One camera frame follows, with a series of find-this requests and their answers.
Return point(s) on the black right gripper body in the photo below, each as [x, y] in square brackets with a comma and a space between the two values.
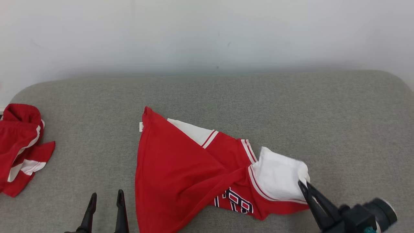
[355, 220]

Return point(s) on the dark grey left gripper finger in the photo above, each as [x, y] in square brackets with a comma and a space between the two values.
[121, 223]
[88, 223]

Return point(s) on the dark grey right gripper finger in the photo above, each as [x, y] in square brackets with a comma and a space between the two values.
[330, 205]
[318, 216]

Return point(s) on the red white numbered jersey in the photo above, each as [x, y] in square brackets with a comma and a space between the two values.
[174, 174]

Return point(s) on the red shorts with white stripes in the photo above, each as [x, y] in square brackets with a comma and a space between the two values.
[19, 142]

